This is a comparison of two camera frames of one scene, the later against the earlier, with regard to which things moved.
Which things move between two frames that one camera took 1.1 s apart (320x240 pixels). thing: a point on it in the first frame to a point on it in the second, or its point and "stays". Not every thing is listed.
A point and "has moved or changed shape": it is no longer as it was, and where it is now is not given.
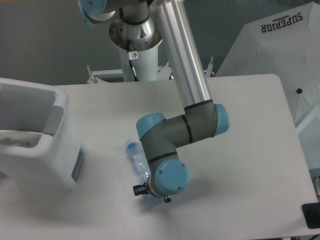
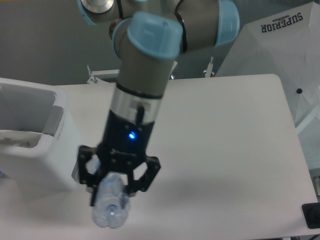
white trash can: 40,147 stays
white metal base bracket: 164,72 stays
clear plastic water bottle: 141,168 has moved or changed shape
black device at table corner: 311,213 stays
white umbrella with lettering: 287,44 stays
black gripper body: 150,192 to 125,140
